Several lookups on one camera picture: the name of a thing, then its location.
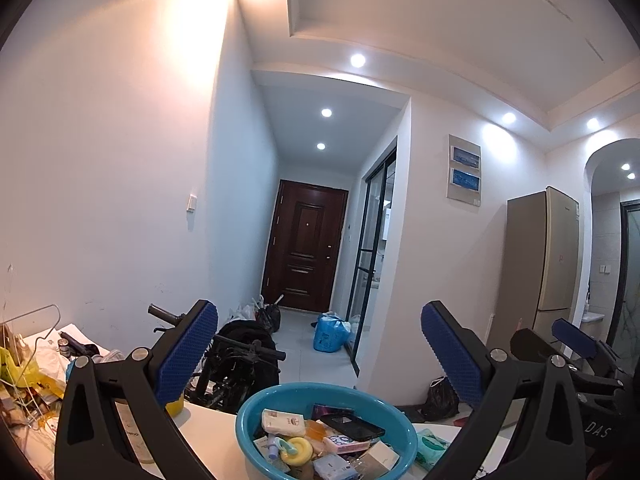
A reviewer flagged white napkin pack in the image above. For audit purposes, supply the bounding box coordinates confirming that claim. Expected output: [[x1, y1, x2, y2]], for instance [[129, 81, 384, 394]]
[[260, 408, 306, 437]]

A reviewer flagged blue tissue pack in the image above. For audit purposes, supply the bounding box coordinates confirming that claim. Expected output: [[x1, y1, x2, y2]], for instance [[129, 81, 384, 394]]
[[312, 454, 358, 480]]

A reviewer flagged white marble tumbler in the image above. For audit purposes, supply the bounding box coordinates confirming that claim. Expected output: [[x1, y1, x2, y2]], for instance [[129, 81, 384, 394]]
[[114, 400, 154, 465]]

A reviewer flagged yellow green lidded container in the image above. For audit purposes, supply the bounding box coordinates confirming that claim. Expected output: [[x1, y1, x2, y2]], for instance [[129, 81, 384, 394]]
[[165, 393, 184, 418]]

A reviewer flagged beige refrigerator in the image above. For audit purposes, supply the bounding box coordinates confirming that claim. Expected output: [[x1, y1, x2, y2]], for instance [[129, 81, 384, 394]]
[[487, 186, 579, 350]]

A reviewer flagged black trash bag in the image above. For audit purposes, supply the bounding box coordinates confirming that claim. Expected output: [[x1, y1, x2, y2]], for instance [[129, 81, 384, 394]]
[[420, 376, 460, 422]]

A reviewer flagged green wet wipes pack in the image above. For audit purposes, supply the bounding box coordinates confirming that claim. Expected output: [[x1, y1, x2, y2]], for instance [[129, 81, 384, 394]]
[[416, 428, 450, 471]]

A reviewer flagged blue plastic basin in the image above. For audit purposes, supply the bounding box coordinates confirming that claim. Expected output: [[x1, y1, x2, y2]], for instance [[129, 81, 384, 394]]
[[235, 382, 418, 479]]

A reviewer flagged white marble box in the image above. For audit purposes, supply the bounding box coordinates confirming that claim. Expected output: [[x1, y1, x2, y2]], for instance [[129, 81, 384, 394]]
[[359, 441, 400, 479]]

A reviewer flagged glass sliding door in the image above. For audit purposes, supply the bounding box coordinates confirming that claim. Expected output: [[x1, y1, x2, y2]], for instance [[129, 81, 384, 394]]
[[345, 150, 396, 376]]

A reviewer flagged pink soap box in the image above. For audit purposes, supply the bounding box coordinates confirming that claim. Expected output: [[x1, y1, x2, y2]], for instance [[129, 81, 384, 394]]
[[323, 434, 371, 455]]

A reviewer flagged yellow baby cup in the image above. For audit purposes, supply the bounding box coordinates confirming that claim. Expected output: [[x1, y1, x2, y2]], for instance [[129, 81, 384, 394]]
[[277, 437, 314, 467]]

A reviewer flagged electrical panel box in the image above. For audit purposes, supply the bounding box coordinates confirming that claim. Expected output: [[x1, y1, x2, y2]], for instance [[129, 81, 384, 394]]
[[447, 134, 482, 207]]

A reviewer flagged blue plastic bag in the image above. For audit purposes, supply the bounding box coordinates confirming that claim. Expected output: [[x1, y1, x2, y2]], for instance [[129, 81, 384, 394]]
[[312, 312, 352, 353]]

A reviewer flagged dark wooden door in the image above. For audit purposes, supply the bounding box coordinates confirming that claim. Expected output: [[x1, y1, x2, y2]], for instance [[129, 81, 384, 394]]
[[262, 180, 348, 313]]

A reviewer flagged wire clothes hanger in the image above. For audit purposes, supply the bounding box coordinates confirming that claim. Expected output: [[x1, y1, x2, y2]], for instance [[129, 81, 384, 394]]
[[1, 304, 68, 419]]

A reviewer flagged white light switch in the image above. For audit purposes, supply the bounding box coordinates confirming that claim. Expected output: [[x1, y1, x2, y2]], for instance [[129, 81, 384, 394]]
[[186, 194, 198, 214]]

